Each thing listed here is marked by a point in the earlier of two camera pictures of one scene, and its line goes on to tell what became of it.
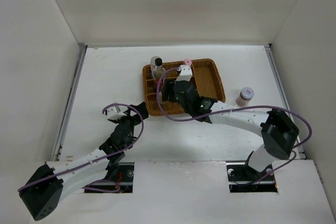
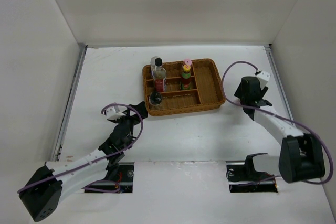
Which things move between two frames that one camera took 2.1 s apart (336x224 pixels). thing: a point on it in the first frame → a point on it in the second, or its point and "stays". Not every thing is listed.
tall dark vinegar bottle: [158, 72] stays
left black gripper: [142, 108] stays
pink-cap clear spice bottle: [187, 62] stays
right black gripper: [168, 86] → [238, 93]
